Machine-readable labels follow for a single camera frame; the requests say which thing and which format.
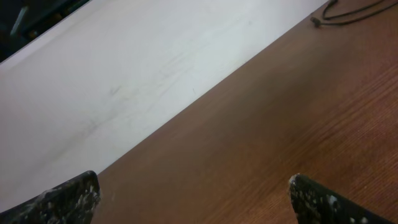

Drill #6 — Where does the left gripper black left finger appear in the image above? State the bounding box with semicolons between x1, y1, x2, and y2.
1;170;101;224

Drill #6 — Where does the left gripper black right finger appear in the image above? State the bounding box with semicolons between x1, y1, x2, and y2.
289;174;392;224

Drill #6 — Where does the black cable with angled plugs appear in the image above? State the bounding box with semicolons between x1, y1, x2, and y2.
310;0;398;29

